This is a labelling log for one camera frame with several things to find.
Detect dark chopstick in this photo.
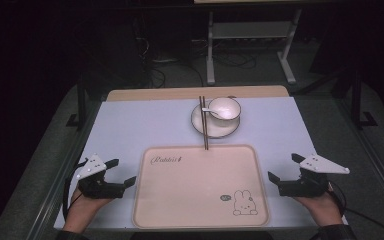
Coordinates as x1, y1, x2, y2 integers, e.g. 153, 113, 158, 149
201, 95, 210, 151
198, 95, 208, 151

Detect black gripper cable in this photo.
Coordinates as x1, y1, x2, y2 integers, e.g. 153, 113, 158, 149
327, 180, 384, 240
62, 157, 90, 222

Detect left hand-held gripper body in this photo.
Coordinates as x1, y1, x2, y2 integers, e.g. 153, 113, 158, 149
76, 153, 126, 200

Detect black floor cables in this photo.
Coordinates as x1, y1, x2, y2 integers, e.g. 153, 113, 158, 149
131, 16, 259, 88

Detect white metal desk frame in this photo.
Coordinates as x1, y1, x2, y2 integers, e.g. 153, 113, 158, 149
205, 7, 303, 87

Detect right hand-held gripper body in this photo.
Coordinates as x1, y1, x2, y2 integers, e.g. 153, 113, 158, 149
277, 153, 351, 198

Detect white bowl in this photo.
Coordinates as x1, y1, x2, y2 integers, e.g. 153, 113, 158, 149
207, 96, 242, 122

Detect white ceramic spoon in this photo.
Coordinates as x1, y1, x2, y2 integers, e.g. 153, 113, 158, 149
201, 106, 228, 120

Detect pink rabbit print tray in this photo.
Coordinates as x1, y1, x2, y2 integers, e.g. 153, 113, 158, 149
132, 143, 271, 230

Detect pale blue table mat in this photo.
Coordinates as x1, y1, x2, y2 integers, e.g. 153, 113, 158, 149
53, 96, 348, 232

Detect black metal stand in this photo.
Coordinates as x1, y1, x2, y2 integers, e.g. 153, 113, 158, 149
350, 68, 379, 130
65, 79, 88, 128

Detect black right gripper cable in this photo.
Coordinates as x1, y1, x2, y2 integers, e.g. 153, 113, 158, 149
327, 180, 384, 240

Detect person's right hand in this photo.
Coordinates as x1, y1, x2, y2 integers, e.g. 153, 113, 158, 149
292, 189, 341, 218

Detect person's left hand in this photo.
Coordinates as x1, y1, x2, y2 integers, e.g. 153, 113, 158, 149
67, 188, 115, 218

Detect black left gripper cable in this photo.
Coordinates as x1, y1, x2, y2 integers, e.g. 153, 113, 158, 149
62, 157, 90, 222

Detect white round plate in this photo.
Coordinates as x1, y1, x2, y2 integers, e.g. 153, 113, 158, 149
190, 103, 241, 140

